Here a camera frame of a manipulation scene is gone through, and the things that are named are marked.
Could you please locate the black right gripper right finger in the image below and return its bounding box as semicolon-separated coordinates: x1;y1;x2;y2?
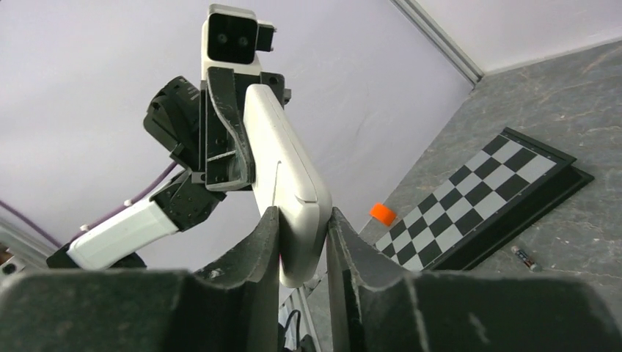
326;208;621;351

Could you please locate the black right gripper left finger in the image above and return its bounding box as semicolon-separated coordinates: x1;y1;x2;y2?
1;207;279;351

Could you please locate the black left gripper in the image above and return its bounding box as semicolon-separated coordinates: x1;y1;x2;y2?
143;66;293;192

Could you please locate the white remote control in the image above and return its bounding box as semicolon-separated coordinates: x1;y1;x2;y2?
244;84;333;288

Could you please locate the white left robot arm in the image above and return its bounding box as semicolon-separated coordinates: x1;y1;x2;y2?
46;67;290;270

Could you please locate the orange tape roll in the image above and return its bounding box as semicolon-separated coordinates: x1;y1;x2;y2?
369;202;397;227

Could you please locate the dark battery near chessboard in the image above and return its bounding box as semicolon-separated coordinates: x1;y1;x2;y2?
511;246;542;272

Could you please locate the black white chessboard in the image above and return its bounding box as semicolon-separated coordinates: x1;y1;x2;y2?
375;128;594;271

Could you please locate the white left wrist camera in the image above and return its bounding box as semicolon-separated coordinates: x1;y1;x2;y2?
200;4;277;81

